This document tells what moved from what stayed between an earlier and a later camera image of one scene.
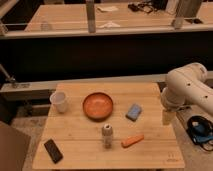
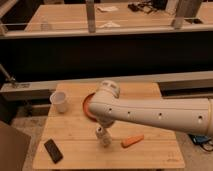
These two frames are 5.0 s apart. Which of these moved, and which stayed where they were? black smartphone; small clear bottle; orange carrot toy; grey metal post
Moved: small clear bottle
Stayed: black smartphone; grey metal post; orange carrot toy
